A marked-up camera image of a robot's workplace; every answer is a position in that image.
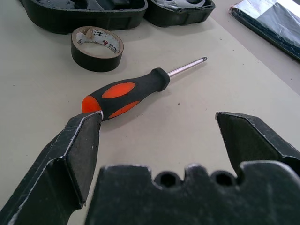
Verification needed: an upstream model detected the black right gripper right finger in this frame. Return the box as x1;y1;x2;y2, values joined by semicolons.
215;111;300;179

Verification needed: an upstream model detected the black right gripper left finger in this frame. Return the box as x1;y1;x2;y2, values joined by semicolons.
0;110;104;225

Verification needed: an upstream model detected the orange black Phillips screwdriver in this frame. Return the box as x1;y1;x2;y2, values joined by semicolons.
81;57;208;121

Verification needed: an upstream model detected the black tool case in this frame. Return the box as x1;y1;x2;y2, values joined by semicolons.
23;0;216;35

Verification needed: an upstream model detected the black tape roll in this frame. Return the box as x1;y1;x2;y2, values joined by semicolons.
71;26;124;73

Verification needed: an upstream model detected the grey cloth in plastic package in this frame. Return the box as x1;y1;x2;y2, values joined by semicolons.
228;0;300;63

